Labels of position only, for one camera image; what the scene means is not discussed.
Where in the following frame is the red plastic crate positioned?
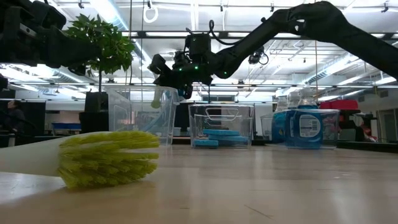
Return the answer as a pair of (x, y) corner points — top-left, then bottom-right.
(319, 99), (359, 110)

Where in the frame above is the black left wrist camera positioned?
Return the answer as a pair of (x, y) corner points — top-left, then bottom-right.
(29, 0), (67, 30)

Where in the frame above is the black plant pot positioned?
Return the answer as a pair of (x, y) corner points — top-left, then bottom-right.
(79, 91), (110, 133)

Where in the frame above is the tall clear plastic tub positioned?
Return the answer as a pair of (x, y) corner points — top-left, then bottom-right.
(105, 85), (184, 147)

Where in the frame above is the white LED light bar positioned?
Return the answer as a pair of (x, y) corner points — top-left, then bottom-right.
(145, 31), (187, 37)

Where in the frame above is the green leafy plant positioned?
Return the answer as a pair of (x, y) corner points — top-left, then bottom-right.
(63, 12), (137, 94)

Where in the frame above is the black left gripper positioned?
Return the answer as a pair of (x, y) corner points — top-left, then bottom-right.
(0, 6), (102, 77)

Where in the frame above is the light blue sponge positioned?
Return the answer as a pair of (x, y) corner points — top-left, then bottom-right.
(207, 135), (251, 143)
(203, 128), (241, 137)
(192, 139), (220, 148)

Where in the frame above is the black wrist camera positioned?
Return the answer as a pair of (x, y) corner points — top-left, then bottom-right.
(185, 32), (213, 57)
(29, 0), (67, 30)

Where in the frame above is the blue bin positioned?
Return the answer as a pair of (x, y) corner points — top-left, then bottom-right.
(51, 122), (82, 131)

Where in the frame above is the low clear plastic bin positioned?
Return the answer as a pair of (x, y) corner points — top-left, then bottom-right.
(188, 103), (256, 149)
(260, 108), (340, 149)

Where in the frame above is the black camera with cable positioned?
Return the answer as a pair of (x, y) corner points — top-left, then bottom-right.
(248, 45), (270, 66)

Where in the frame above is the blue dish soap bottle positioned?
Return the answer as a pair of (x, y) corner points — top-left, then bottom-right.
(271, 95), (292, 147)
(284, 88), (324, 149)

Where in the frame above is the yellow dish brush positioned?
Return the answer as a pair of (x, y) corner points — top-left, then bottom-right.
(150, 88), (163, 110)
(0, 130), (161, 190)

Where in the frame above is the blue dish brush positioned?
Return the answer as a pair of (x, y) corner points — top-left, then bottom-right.
(144, 90), (177, 134)

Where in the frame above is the white hanging cable loop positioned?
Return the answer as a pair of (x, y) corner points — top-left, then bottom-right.
(142, 4), (159, 24)

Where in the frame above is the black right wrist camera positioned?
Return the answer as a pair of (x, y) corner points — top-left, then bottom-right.
(185, 32), (213, 57)

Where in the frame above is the person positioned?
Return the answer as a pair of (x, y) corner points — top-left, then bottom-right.
(6, 99), (28, 134)

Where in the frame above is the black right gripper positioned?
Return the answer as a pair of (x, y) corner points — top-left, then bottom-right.
(148, 49), (216, 101)

